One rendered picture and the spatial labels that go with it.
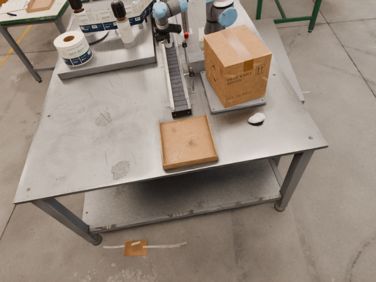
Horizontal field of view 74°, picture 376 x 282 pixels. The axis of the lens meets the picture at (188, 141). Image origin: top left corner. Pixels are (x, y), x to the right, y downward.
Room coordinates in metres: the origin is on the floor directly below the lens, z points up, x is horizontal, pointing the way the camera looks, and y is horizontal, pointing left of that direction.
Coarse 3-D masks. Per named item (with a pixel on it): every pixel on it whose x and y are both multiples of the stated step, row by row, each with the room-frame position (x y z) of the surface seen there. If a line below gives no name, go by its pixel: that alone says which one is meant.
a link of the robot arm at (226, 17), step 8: (216, 0) 1.48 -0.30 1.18; (224, 0) 1.45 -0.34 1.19; (232, 0) 1.46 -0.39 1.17; (216, 8) 1.46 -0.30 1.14; (224, 8) 1.43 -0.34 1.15; (232, 8) 1.42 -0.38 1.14; (216, 16) 1.46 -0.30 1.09; (224, 16) 1.41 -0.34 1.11; (232, 16) 1.43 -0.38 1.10; (224, 24) 1.42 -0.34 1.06; (232, 24) 1.43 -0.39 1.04
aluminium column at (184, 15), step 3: (183, 12) 1.81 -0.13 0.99; (186, 12) 1.81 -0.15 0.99; (183, 15) 1.81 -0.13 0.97; (186, 15) 1.81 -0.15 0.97; (183, 18) 1.81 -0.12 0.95; (186, 18) 1.81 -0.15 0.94; (183, 21) 1.81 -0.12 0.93; (186, 21) 1.81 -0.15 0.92; (183, 24) 1.81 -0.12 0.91; (186, 24) 1.81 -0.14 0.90; (183, 27) 1.81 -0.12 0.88; (186, 27) 1.82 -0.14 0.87; (183, 30) 1.84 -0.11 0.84; (186, 30) 1.82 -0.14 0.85
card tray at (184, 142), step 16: (160, 128) 0.89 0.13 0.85; (176, 128) 0.88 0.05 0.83; (192, 128) 0.86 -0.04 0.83; (208, 128) 0.84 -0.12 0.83; (176, 144) 0.77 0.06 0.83; (192, 144) 0.75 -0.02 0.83; (208, 144) 0.74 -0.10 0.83; (176, 160) 0.68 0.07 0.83; (192, 160) 0.64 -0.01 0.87; (208, 160) 0.64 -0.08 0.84
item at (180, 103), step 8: (168, 48) 1.57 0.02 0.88; (168, 56) 1.48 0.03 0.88; (176, 56) 1.46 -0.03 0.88; (168, 64) 1.39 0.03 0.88; (176, 64) 1.37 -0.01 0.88; (176, 72) 1.29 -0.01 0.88; (176, 80) 1.22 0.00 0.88; (176, 88) 1.14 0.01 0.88; (176, 96) 1.08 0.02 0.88; (184, 96) 1.06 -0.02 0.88; (176, 104) 1.01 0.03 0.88; (184, 104) 1.00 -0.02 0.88
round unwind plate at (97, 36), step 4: (80, 28) 2.07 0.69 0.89; (96, 32) 1.95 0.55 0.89; (100, 32) 1.94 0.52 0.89; (104, 32) 1.92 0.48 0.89; (88, 36) 1.91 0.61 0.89; (92, 36) 1.90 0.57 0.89; (96, 36) 1.89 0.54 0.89; (100, 36) 1.88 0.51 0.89; (104, 36) 1.87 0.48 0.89; (88, 40) 1.85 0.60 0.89; (92, 40) 1.84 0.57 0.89; (96, 40) 1.83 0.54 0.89
